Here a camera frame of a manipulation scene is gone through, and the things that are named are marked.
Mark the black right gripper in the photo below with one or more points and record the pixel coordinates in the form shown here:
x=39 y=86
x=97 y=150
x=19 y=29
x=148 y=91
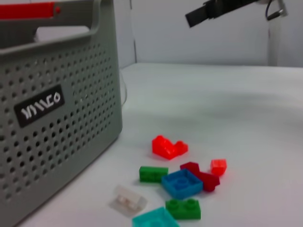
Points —
x=241 y=4

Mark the grey-green perforated storage bin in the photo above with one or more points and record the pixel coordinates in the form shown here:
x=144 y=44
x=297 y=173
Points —
x=59 y=130

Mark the small orange-red square toy brick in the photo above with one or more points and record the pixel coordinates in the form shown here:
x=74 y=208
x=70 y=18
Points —
x=181 y=147

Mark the large orange-red toy brick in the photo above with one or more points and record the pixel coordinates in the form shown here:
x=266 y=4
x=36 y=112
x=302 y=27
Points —
x=163 y=147

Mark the small orange-red rounded toy brick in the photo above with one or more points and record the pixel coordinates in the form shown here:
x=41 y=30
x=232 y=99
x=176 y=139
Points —
x=218 y=166

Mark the dark red long toy brick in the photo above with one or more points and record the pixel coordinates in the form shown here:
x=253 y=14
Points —
x=208 y=180

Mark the green toy brick with side studs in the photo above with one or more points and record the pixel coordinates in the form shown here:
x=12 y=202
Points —
x=152 y=174

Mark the blue square toy plate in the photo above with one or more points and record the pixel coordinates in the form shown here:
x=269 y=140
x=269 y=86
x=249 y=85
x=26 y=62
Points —
x=182 y=184

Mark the red bar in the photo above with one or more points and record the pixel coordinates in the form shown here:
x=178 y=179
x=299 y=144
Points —
x=26 y=10

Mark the green two-stud toy brick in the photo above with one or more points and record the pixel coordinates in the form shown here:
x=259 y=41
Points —
x=183 y=209

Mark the white sloped toy brick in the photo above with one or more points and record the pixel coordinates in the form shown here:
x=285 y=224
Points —
x=127 y=201

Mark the cyan square toy plate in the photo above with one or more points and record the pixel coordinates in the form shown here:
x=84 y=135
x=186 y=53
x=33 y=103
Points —
x=154 y=218

